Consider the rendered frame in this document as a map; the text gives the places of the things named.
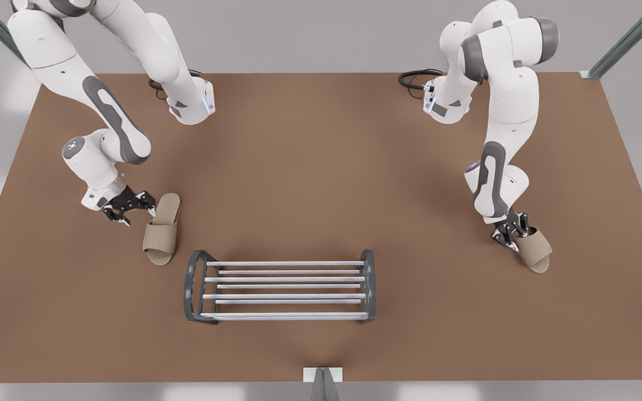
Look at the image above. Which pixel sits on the beige slipper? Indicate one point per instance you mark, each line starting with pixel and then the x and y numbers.
pixel 163 229
pixel 534 249

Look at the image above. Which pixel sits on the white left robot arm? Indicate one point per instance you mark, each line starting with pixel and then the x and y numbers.
pixel 507 100

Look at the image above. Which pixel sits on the grey metal shoe rack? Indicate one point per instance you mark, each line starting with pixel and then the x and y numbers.
pixel 279 287

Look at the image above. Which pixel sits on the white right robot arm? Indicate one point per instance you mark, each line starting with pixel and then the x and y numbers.
pixel 48 53

